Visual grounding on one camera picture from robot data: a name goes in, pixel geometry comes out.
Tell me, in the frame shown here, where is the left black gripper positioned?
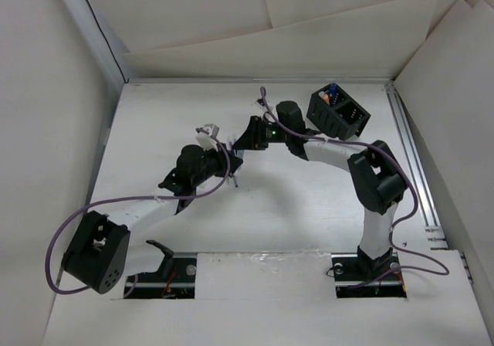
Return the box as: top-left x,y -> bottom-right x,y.
191,143 -> 241,188

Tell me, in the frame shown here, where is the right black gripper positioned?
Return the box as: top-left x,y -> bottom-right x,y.
232,116 -> 291,151

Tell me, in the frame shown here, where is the blue cap clear marker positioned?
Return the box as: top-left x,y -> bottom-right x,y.
328,83 -> 337,97

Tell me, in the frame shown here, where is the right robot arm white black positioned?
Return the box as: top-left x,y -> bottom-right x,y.
232,98 -> 408,280

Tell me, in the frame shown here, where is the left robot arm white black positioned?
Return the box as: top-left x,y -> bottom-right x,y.
62,145 -> 243,294

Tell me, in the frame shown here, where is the black two-compartment pen holder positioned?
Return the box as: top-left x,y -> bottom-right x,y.
306,83 -> 371,141

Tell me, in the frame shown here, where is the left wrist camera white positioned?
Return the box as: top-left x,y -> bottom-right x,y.
196,124 -> 219,151

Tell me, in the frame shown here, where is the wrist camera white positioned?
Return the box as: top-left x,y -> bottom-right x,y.
196,124 -> 219,151
255,98 -> 273,113

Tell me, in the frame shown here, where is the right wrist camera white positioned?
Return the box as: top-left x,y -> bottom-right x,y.
255,98 -> 273,113

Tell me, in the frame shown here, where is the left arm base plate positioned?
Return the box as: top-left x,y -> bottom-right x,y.
123,253 -> 198,300

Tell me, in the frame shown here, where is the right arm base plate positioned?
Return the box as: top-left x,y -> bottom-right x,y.
326,253 -> 407,299

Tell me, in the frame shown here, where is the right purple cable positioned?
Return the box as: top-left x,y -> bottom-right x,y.
259,86 -> 451,288

